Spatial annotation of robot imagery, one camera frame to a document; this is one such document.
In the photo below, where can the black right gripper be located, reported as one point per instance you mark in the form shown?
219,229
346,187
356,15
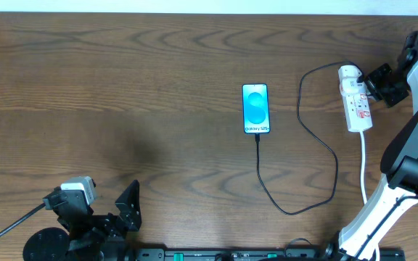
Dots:
388,85

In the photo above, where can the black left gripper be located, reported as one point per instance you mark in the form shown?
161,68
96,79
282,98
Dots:
104,222

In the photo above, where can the blue screen Samsung smartphone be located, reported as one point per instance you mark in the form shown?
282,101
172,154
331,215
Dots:
255,107

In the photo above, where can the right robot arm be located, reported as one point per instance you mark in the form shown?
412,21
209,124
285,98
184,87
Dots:
397,190

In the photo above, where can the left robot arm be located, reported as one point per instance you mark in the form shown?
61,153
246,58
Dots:
54,244

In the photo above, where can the white power strip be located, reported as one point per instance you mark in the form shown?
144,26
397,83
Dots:
355,100

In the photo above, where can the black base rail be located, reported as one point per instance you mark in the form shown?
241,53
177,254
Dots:
292,253

